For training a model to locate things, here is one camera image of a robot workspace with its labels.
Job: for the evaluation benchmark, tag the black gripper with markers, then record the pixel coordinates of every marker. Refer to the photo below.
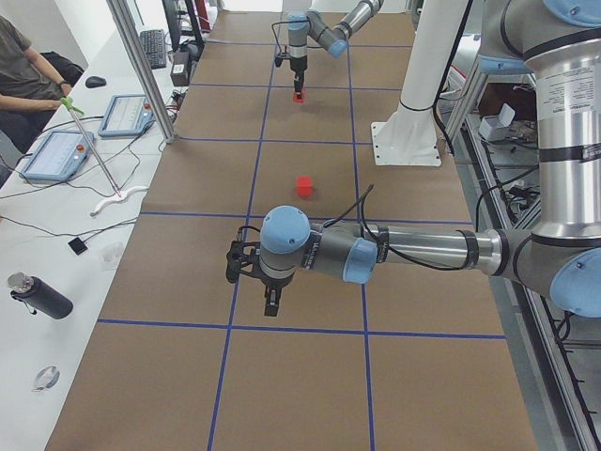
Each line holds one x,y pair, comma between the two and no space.
297,64
272,284

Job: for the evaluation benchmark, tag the red block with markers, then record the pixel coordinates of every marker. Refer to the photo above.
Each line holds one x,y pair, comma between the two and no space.
304,186
298,97

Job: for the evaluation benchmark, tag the black keyboard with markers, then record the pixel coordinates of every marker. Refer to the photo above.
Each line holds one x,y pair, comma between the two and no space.
153,45

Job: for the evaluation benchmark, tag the far blue teach pendant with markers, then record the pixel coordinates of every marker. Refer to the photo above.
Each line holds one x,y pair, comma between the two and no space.
126,116

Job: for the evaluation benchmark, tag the blue teach pendant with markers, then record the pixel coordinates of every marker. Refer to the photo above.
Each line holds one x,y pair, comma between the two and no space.
126,116
58,157

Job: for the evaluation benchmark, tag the long reacher grabber stick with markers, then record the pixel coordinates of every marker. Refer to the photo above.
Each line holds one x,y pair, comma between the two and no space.
119,195

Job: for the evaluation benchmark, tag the small black square pad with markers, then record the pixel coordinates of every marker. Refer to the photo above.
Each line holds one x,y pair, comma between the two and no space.
77,246

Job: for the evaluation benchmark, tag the black computer mouse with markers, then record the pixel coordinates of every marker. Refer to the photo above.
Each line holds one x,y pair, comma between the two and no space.
95,81

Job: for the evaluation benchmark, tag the black water bottle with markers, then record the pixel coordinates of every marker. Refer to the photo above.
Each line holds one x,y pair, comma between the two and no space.
39,296

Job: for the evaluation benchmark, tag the near blue teach pendant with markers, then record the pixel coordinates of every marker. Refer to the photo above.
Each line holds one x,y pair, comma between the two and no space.
58,157

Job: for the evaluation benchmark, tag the seated person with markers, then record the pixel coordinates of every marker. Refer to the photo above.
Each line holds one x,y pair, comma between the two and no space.
32,85

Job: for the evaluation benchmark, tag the white central robot pedestal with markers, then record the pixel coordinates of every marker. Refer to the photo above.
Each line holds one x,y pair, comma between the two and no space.
408,137

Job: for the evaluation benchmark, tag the aluminium frame post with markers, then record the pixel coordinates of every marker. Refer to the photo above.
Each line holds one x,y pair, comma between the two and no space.
125,26

